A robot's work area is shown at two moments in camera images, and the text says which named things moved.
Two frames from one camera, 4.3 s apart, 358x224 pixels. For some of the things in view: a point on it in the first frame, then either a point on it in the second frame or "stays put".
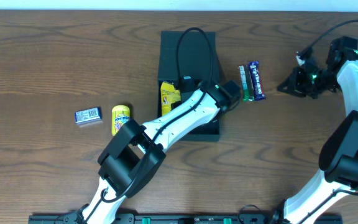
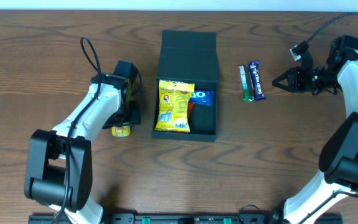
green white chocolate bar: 247,88 stays put
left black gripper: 187,86 → 127,117
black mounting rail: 179,219 stays put
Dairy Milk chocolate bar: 259,91 stays put
